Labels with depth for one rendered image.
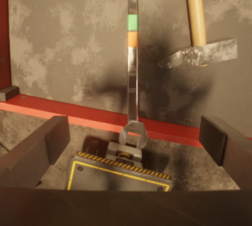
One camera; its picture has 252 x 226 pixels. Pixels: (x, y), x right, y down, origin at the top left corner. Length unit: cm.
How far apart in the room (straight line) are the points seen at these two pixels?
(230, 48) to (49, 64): 27
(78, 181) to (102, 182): 16
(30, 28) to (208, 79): 29
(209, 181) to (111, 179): 96
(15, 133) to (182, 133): 156
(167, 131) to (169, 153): 125
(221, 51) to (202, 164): 148
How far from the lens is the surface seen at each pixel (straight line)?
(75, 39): 29
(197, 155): 162
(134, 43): 24
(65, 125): 16
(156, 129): 29
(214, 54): 27
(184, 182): 180
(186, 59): 26
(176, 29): 28
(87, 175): 127
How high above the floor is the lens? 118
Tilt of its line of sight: 68 degrees down
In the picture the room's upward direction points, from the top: 173 degrees counter-clockwise
